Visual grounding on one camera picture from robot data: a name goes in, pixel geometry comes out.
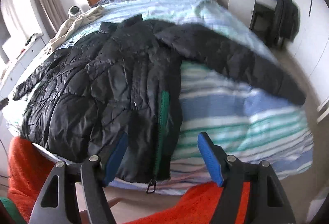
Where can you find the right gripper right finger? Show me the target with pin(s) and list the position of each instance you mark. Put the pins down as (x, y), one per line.
(250, 193)

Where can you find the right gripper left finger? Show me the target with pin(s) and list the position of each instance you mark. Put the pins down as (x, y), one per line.
(57, 201)

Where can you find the black puffer jacket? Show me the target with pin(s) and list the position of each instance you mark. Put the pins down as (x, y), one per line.
(126, 78)

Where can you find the black chair with clothes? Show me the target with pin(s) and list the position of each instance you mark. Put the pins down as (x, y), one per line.
(285, 23)

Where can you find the green fleece garment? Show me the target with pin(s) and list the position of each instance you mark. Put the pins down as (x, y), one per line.
(9, 212)

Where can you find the striped blue green duvet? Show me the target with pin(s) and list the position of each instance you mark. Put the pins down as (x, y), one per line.
(246, 122)

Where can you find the white window side cabinet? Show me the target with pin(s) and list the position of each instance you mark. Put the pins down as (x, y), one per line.
(17, 67)

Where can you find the white wardrobe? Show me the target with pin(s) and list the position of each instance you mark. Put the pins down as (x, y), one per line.
(310, 49)

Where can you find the cream fleece garment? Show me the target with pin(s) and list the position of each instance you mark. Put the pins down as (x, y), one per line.
(70, 26)

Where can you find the white round fan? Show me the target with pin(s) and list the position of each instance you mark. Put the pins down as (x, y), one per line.
(74, 12)

